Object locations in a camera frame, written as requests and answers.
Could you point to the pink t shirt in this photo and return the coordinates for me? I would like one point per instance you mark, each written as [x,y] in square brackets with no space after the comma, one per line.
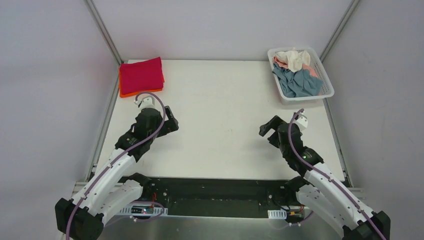
[280,63]

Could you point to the white cable duct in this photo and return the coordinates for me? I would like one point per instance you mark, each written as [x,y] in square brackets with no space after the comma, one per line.
[142,211]
[279,214]

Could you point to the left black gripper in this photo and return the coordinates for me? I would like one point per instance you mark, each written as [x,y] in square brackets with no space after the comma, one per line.
[166,122]

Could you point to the blue grey t shirt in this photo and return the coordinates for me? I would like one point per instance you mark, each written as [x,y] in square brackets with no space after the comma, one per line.
[298,84]

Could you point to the left white cable duct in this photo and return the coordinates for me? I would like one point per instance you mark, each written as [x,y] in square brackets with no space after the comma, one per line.
[142,211]

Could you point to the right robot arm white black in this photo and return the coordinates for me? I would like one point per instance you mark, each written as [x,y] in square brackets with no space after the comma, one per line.
[316,187]

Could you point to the folded red t shirt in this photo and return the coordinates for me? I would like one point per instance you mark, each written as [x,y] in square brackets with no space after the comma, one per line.
[151,64]

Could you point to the left corner aluminium post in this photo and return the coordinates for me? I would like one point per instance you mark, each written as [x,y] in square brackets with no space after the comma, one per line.
[91,6]

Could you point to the right white cable duct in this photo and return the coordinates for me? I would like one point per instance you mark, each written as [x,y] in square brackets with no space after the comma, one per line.
[279,214]

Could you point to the right corner aluminium post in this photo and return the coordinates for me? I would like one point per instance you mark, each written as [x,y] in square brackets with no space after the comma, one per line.
[353,5]

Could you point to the folded orange t shirt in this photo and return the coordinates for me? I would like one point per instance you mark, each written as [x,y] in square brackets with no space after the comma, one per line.
[135,81]

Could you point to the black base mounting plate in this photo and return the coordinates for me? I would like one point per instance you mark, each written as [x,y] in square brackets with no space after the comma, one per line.
[222,198]

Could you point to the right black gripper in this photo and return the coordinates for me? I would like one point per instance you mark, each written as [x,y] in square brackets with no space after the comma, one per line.
[274,131]

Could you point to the white plastic laundry basket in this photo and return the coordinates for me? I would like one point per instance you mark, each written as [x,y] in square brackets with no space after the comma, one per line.
[326,90]

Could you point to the cream white t shirt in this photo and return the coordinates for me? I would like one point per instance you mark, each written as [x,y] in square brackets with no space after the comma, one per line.
[292,60]

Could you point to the corner aluminium post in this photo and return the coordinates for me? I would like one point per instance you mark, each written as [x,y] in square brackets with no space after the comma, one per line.
[353,5]
[91,6]

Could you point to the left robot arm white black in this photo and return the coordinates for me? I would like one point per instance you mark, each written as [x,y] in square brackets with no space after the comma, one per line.
[84,216]

